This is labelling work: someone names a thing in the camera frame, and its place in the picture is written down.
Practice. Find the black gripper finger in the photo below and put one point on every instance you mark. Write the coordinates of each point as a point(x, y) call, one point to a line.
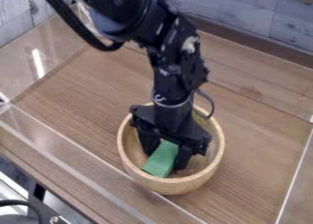
point(185, 154)
point(149, 137)

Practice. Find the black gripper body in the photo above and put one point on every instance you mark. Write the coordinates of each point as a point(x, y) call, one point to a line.
point(175, 123)

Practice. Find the green rectangular stick block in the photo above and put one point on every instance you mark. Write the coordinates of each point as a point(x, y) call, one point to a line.
point(159, 164)

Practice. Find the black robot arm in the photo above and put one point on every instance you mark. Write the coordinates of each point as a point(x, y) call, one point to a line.
point(167, 35)

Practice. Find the round wooden bowl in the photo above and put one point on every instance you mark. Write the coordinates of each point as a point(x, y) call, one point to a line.
point(181, 181)

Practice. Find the clear acrylic enclosure walls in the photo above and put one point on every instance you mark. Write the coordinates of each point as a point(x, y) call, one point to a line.
point(59, 129)

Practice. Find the black table frame leg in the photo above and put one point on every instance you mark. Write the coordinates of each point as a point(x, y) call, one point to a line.
point(48, 216)

